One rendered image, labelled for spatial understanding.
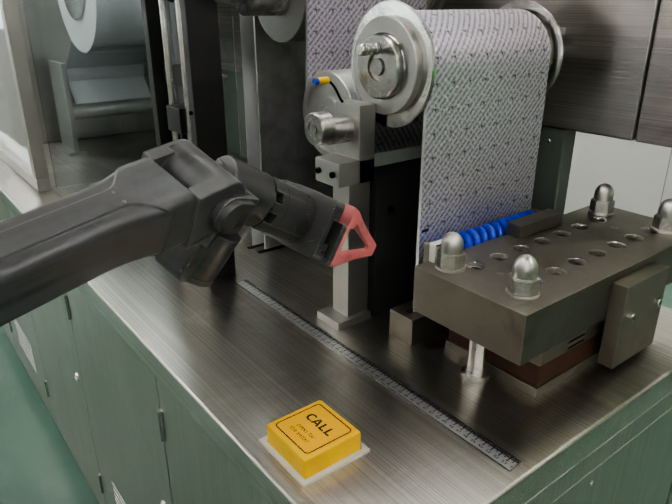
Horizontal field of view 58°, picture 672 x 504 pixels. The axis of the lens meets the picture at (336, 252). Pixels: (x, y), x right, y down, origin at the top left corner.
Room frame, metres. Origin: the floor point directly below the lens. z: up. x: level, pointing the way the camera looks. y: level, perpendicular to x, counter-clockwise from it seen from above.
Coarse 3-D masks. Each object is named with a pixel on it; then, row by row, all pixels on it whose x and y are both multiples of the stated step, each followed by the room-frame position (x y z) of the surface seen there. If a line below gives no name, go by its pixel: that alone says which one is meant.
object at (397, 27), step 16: (384, 16) 0.77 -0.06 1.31; (368, 32) 0.79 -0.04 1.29; (384, 32) 0.77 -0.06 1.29; (400, 32) 0.74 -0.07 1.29; (416, 48) 0.73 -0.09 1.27; (416, 64) 0.72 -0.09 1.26; (416, 80) 0.72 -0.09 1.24; (368, 96) 0.79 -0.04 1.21; (400, 96) 0.74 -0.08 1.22; (384, 112) 0.76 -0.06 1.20
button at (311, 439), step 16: (320, 400) 0.55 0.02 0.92; (288, 416) 0.52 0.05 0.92; (304, 416) 0.52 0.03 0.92; (320, 416) 0.52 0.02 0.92; (336, 416) 0.52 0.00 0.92; (272, 432) 0.50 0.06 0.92; (288, 432) 0.49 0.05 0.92; (304, 432) 0.49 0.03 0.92; (320, 432) 0.49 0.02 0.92; (336, 432) 0.49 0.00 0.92; (352, 432) 0.49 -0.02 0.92; (288, 448) 0.48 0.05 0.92; (304, 448) 0.47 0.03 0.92; (320, 448) 0.47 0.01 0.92; (336, 448) 0.48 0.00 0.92; (352, 448) 0.49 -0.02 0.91; (304, 464) 0.46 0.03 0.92; (320, 464) 0.46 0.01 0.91
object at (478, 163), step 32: (544, 96) 0.87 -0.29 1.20; (448, 128) 0.75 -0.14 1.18; (480, 128) 0.79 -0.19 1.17; (512, 128) 0.83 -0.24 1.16; (448, 160) 0.75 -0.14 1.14; (480, 160) 0.79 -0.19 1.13; (512, 160) 0.83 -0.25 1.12; (448, 192) 0.76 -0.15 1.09; (480, 192) 0.80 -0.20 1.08; (512, 192) 0.84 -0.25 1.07; (448, 224) 0.76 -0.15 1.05; (480, 224) 0.80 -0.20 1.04
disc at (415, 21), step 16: (368, 16) 0.80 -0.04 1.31; (400, 16) 0.76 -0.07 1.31; (416, 16) 0.74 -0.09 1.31; (416, 32) 0.74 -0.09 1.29; (352, 48) 0.83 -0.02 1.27; (432, 48) 0.72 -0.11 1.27; (352, 64) 0.83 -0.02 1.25; (432, 64) 0.72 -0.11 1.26; (432, 80) 0.72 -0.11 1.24; (416, 96) 0.73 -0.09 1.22; (400, 112) 0.75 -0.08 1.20; (416, 112) 0.73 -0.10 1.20
